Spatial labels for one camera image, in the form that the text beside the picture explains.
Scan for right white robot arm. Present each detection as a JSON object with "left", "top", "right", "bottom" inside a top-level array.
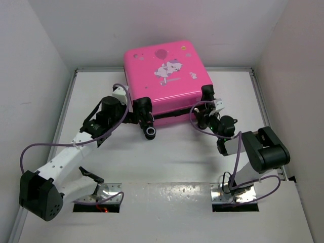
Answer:
[{"left": 193, "top": 108, "right": 291, "bottom": 194}]

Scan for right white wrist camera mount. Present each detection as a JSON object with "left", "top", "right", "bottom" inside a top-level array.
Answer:
[{"left": 211, "top": 99, "right": 225, "bottom": 114}]

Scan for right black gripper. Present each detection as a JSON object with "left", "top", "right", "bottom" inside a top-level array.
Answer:
[{"left": 194, "top": 108, "right": 223, "bottom": 140}]

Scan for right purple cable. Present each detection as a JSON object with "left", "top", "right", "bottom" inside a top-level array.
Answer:
[{"left": 189, "top": 100, "right": 281, "bottom": 205}]

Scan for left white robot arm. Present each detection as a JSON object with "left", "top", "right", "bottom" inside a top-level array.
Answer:
[{"left": 19, "top": 94, "right": 130, "bottom": 221}]

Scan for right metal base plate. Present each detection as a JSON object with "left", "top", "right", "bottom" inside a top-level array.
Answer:
[{"left": 210, "top": 182, "right": 257, "bottom": 205}]

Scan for metal base plate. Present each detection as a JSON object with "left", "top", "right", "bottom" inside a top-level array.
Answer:
[
  {"left": 76, "top": 183, "right": 122, "bottom": 204},
  {"left": 210, "top": 182, "right": 257, "bottom": 205}
]

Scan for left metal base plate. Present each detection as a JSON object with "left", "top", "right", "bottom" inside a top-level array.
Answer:
[{"left": 76, "top": 183, "right": 122, "bottom": 204}]

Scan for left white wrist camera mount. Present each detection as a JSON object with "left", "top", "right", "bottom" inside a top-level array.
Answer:
[{"left": 112, "top": 86, "right": 129, "bottom": 105}]

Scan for pink suitcase with dark lining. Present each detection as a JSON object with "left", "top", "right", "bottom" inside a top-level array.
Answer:
[{"left": 124, "top": 40, "right": 215, "bottom": 140}]

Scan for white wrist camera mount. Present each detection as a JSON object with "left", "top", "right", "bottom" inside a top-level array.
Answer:
[
  {"left": 211, "top": 99, "right": 225, "bottom": 114},
  {"left": 112, "top": 86, "right": 129, "bottom": 105}
]

